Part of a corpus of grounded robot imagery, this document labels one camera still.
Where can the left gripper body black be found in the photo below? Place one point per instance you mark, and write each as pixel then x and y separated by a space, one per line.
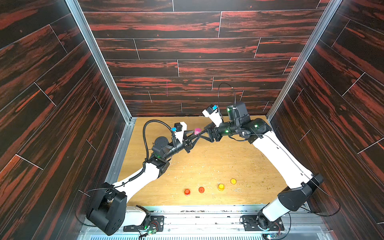
pixel 172 150

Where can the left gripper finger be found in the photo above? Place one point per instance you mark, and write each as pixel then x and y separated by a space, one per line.
pixel 191 137
pixel 189 145

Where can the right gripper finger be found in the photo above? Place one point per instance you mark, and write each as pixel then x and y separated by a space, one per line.
pixel 208 131
pixel 207 136

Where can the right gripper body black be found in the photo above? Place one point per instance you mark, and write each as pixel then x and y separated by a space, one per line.
pixel 216 133

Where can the magenta paint jar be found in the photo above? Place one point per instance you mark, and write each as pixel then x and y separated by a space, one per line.
pixel 197 131

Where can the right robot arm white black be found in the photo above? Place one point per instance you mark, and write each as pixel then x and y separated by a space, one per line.
pixel 301 183

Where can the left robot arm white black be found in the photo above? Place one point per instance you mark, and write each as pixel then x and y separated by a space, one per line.
pixel 108 209

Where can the red-orange paint jar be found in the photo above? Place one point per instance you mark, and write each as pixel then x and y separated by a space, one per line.
pixel 187 192

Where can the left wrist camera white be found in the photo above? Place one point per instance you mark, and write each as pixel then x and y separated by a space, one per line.
pixel 178 130

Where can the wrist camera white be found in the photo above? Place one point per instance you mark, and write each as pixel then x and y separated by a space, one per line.
pixel 178 130
pixel 213 113

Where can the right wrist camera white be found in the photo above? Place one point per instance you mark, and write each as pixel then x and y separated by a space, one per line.
pixel 213 113

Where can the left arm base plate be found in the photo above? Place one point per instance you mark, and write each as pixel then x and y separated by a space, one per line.
pixel 152 223

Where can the aluminium front rail frame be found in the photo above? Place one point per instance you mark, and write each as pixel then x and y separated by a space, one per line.
pixel 223 222

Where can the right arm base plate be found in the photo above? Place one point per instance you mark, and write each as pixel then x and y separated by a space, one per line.
pixel 257 223

